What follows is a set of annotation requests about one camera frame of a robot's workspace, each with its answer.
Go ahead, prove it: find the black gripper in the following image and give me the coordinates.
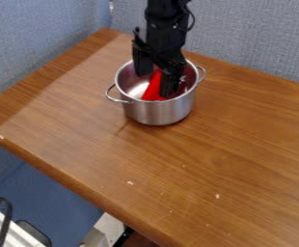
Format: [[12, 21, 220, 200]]
[[132, 0, 195, 97]]

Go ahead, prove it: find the red rectangular block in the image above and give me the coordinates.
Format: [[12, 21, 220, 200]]
[[142, 70, 166, 101]]

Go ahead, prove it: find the small metal pot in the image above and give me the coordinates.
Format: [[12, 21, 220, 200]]
[[106, 61, 206, 125]]

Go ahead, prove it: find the white ribbed appliance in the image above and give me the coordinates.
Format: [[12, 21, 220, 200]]
[[0, 204, 44, 247]]

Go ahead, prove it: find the black table leg frame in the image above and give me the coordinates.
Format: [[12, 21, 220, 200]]
[[112, 227, 134, 247]]

